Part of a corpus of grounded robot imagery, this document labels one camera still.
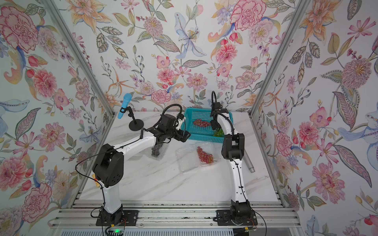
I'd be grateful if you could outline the clear clamshell container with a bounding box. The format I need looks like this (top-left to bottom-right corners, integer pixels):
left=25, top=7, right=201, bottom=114
left=146, top=143, right=168, bottom=160
left=175, top=142, right=220, bottom=173

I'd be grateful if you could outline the green grape bunch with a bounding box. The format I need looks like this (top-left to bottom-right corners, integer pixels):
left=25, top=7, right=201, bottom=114
left=214, top=129, right=224, bottom=137

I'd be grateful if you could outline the black grape bunch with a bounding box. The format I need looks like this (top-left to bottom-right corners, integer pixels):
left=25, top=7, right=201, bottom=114
left=151, top=144, right=162, bottom=157

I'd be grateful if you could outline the teal plastic mesh basket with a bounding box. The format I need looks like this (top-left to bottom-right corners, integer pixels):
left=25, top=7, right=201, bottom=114
left=184, top=108, right=237, bottom=143

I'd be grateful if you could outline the red grape bunch front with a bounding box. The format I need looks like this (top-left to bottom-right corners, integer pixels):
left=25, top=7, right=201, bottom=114
left=197, top=147, right=214, bottom=164

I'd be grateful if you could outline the red grape bunch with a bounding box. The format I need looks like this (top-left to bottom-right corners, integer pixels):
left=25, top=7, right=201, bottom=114
left=193, top=119, right=211, bottom=128
left=197, top=147, right=214, bottom=164

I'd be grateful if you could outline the red grape bunch back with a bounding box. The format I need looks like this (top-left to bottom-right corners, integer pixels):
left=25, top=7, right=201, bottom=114
left=193, top=119, right=211, bottom=128

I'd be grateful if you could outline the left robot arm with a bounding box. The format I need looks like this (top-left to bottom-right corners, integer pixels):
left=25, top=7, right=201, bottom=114
left=93, top=104, right=191, bottom=225

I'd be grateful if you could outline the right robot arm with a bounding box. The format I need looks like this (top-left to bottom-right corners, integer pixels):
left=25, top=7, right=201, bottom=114
left=211, top=101, right=252, bottom=225

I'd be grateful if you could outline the black microphone stand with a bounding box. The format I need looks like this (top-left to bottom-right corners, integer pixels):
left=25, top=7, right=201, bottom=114
left=118, top=107, right=144, bottom=131

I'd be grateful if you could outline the blue microphone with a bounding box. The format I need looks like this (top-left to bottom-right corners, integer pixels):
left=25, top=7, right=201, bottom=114
left=117, top=93, right=132, bottom=119

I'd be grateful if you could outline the grey microphone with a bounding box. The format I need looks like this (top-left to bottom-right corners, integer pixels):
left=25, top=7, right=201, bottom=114
left=243, top=156, right=255, bottom=173

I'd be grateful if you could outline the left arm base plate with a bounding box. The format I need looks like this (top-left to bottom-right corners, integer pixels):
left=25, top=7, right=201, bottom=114
left=95, top=209, right=139, bottom=227

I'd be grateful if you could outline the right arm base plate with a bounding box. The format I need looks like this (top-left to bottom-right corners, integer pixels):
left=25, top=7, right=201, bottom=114
left=213, top=209, right=258, bottom=227

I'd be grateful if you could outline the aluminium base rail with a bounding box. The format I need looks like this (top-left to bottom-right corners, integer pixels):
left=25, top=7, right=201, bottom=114
left=48, top=200, right=301, bottom=229

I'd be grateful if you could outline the right aluminium frame post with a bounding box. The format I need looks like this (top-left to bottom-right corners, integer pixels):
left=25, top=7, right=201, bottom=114
left=248, top=0, right=311, bottom=117

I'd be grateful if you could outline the aluminium frame post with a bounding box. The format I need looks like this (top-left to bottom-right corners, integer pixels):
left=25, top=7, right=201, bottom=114
left=41, top=0, right=115, bottom=117
left=248, top=0, right=311, bottom=117

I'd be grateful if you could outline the left aluminium frame post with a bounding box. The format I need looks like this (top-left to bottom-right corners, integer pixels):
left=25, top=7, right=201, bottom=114
left=41, top=0, right=115, bottom=117

